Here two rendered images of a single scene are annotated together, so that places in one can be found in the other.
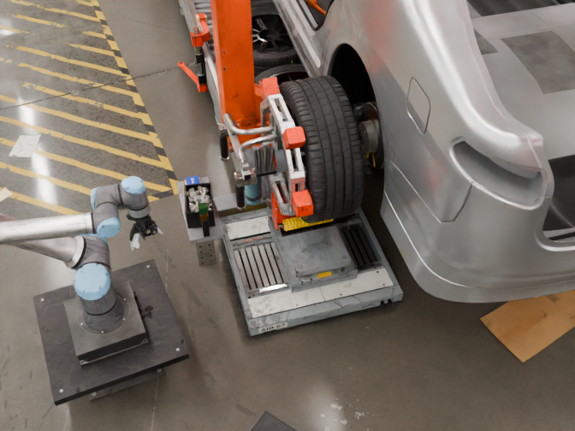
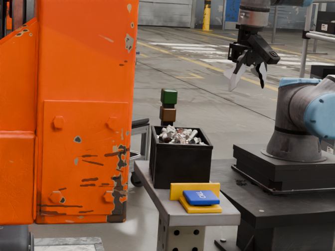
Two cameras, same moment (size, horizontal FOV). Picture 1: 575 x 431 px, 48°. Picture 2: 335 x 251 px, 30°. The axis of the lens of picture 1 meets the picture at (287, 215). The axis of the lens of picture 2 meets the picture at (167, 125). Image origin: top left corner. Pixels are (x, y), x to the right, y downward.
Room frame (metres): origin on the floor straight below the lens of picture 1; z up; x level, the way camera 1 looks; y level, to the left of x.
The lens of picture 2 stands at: (3.84, 0.45, 0.93)
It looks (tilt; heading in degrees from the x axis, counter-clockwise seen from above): 12 degrees down; 182
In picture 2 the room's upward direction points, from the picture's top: 4 degrees clockwise
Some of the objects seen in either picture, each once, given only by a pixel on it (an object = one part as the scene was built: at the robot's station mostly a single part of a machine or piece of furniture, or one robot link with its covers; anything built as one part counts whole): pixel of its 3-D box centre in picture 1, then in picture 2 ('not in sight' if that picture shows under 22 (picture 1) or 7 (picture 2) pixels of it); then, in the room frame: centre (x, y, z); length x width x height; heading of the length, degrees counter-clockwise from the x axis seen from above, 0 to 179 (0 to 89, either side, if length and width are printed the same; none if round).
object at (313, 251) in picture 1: (313, 226); not in sight; (2.30, -0.14, 0.32); 0.40 x 0.30 x 0.28; 16
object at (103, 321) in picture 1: (101, 305); (294, 140); (1.70, 0.84, 0.45); 0.19 x 0.19 x 0.10
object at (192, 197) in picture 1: (199, 204); (179, 154); (2.27, 0.44, 0.51); 0.20 x 0.14 x 0.13; 8
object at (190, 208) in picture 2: not in sight; (200, 204); (2.48, 0.50, 0.45); 0.08 x 0.08 x 0.01; 16
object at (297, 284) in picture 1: (311, 245); not in sight; (2.32, -0.13, 0.13); 0.50 x 0.36 x 0.10; 16
